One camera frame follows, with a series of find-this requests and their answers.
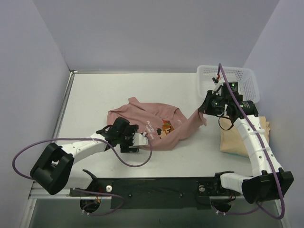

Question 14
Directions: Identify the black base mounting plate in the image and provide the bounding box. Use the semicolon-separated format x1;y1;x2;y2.
70;177;240;209

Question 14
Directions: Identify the aluminium table edge rail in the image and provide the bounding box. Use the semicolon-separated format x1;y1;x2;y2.
30;71;97;199

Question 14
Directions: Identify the white perforated plastic basket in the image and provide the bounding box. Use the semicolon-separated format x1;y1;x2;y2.
196;65;260;104

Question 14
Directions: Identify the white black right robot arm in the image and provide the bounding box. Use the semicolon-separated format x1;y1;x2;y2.
198;90;294;204

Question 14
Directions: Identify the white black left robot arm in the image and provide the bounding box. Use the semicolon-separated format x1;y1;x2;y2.
30;117;148;195

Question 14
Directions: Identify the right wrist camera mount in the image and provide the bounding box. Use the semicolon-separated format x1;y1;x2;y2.
212;73;240;95

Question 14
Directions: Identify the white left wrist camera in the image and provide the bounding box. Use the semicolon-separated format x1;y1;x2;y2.
132;132;149;146

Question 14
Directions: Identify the folded light blue cloth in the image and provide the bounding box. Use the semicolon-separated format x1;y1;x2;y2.
225;152;248;158

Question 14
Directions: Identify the pink graphic t shirt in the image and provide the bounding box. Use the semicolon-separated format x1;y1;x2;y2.
107;97;207;151

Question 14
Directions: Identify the folded cream t shirt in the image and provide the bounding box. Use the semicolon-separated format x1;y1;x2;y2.
219;116;270;157

